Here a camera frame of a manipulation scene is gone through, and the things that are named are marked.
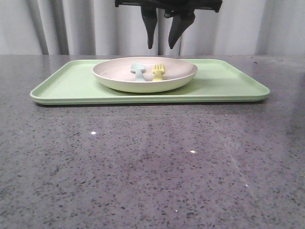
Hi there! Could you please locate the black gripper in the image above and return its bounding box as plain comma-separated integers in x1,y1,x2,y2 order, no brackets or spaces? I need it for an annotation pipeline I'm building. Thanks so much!
114,0,223,49

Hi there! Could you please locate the yellow plastic fork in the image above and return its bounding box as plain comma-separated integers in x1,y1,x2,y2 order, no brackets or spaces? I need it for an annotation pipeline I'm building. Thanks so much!
153,63,165,81

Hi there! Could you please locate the pale pink round plate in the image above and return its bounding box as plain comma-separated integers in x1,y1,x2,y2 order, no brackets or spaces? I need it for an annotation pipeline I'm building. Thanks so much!
92,57,198,93

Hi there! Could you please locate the light blue plastic spoon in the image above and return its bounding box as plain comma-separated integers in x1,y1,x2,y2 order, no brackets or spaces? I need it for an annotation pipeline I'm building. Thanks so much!
131,62,146,82

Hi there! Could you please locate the light green plastic tray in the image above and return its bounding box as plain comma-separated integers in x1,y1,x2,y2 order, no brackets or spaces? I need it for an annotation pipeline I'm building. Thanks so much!
30,59,270,105

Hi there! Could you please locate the grey curtain backdrop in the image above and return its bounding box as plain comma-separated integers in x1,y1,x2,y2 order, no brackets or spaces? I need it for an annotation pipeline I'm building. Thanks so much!
0,0,305,56

